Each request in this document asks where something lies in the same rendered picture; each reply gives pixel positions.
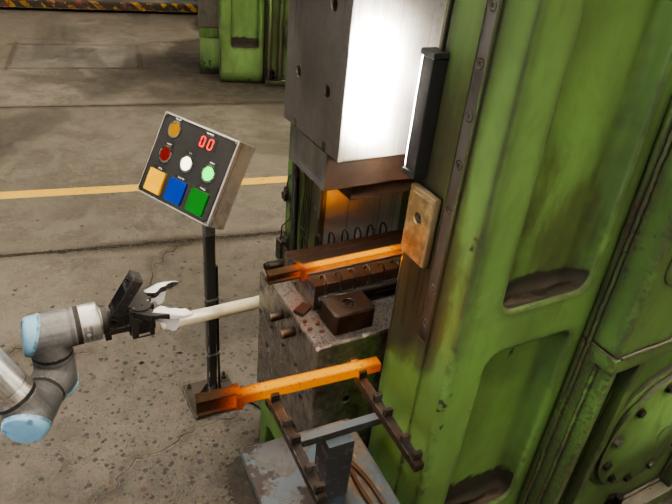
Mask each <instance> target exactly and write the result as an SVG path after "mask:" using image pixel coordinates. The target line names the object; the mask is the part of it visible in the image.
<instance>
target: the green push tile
mask: <svg viewBox="0 0 672 504"><path fill-rule="evenodd" d="M209 198H210V195H209V194H207V193H205V192H203V191H201V190H199V189H197V188H194V187H192V189H191V192H190V194H189V197H188V200H187V202H186V205H185V207H184V209H185V210H187V211H189V212H191V213H192V214H194V215H196V216H198V217H201V218H202V216H203V213H204V211H205V208H206V205H207V203H208V200H209Z"/></svg>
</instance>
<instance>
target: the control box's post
mask: <svg viewBox="0 0 672 504"><path fill-rule="evenodd" d="M202 233H203V257H204V291H205V297H206V299H207V300H211V299H215V298H216V265H215V228H211V227H207V226H205V225H203V224H202ZM215 305H216V301H212V302H206V301H205V308H206V307H210V306H215ZM205 325H206V351H207V353H208V355H211V354H215V353H217V324H216V319H213V320H208V321H205ZM206 358H207V382H208V384H209V391H211V390H212V389H211V387H212V385H213V384H214V385H215V388H216V389H218V382H217V355H215V356H212V357H209V358H208V356H207V355H206Z"/></svg>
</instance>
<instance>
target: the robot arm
mask: <svg viewBox="0 0 672 504"><path fill-rule="evenodd" d="M142 284H143V280H142V278H141V276H140V273H139V272H136V271H132V270H129V271H128V273H127V275H126V276H125V278H124V280H123V281H122V283H121V285H120V286H119V288H118V290H117V291H116V293H115V295H114V296H113V298H112V300H111V302H110V303H109V305H108V307H109V310H108V311H106V308H105V305H104V304H102V305H98V307H97V304H96V303H95V302H91V303H86V304H81V305H76V306H73V307H68V308H63V309H58V310H53V311H48V312H43V313H35V314H33V315H29V316H25V317H23V318H22V319H21V321H20V327H21V335H22V344H23V352H24V356H25V357H31V359H32V364H33V372H32V373H31V375H30V377H28V376H27V375H26V374H25V373H24V372H23V371H22V370H21V369H20V368H19V367H18V366H17V365H16V364H15V363H14V362H13V361H12V360H11V359H10V358H9V357H8V356H7V355H6V354H5V353H4V351H3V350H2V349H1V348H0V416H1V417H3V418H4V420H3V421H2V423H1V431H2V433H3V434H4V435H5V436H6V437H7V438H9V439H10V440H13V441H15V442H19V443H34V442H37V441H40V440H41V439H43V438H44V437H45V436H46V434H47V432H48V430H49V429H50V428H51V427H52V423H53V420H54V418H55V416H56V414H57V412H58V410H59V408H60V406H61V404H62V402H63V400H64V399H66V398H67V397H69V396H70V395H72V394H73V393H74V392H75V390H76V389H77V387H78V382H79V373H78V370H77V367H76V361H75V355H74V350H73V346H77V345H81V344H84V343H88V342H93V341H97V340H102V339H103V334H104V335H105V339H106V341H108V340H112V335H115V334H119V333H124V332H128V331H129V334H130V335H132V337H133V339H137V338H142V337H146V336H150V335H155V328H156V323H155V321H156V322H161V323H164V324H165V325H166V326H167V328H168V329H169V330H171V331H175V330H177V328H178V325H179V321H180V318H186V317H190V316H193V315H194V312H192V311H190V310H188V309H186V308H185V309H178V308H167V307H165V306H159V307H157V308H155V309H154V303H152V302H154V301H155V302H156V303H157V304H158V305H160V304H162V303H163V301H164V298H165V294H166V290H167V289H168V288H171V287H174V286H175V285H177V284H178V281H168V282H161V283H157V284H151V285H148V286H145V287H142V288H140V287H141V285H142ZM148 332H150V334H146V335H142V336H139V334H143V333H148Z"/></svg>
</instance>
